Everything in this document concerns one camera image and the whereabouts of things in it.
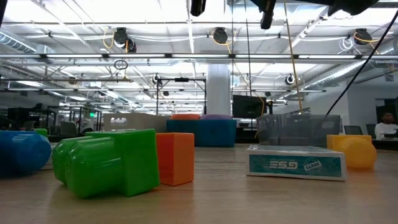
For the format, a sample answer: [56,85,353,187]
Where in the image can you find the teal playing card deck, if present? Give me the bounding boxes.
[244,144,348,182]

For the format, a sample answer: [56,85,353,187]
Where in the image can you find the teal plastic bin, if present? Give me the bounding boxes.
[166,119,237,148]

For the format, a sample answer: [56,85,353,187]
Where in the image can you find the grey office chair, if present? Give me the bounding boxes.
[58,121,78,135]

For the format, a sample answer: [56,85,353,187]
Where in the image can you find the silver air duct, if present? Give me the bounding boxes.
[0,30,38,54]
[310,46,398,90]

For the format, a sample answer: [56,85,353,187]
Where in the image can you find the purple foam dice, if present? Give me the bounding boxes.
[200,114,233,121]

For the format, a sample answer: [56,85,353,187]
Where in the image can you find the yellow toy block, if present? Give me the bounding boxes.
[326,134,379,170]

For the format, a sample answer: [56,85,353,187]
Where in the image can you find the blue toy block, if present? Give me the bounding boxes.
[0,130,52,179]

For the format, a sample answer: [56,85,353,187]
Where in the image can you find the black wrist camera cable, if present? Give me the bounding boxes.
[325,9,398,116]

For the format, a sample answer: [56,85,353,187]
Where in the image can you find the plain orange toy block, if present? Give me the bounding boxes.
[155,133,196,187]

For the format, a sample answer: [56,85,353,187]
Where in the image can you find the white building column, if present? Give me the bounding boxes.
[206,63,233,116]

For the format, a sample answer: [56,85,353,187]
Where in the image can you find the person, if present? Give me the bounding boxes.
[374,112,398,140]

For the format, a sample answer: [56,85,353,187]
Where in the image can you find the light grey plastic bin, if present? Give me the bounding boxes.
[103,113,169,133]

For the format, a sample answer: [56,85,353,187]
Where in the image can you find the translucent brown plastic bin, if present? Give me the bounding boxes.
[256,114,341,147]

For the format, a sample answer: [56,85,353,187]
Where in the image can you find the black office desk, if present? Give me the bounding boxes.
[372,138,398,151]

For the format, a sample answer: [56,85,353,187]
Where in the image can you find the long silver ceiling rail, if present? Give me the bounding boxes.
[0,52,398,60]

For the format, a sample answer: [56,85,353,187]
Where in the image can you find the yellow cable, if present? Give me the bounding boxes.
[282,0,304,114]

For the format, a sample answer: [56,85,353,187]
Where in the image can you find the black monitor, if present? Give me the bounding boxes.
[232,95,267,119]

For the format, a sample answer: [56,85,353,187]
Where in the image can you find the black background rig frame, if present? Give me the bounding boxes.
[155,77,208,115]

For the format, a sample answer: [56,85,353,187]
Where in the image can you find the large green toy block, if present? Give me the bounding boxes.
[52,129,161,199]

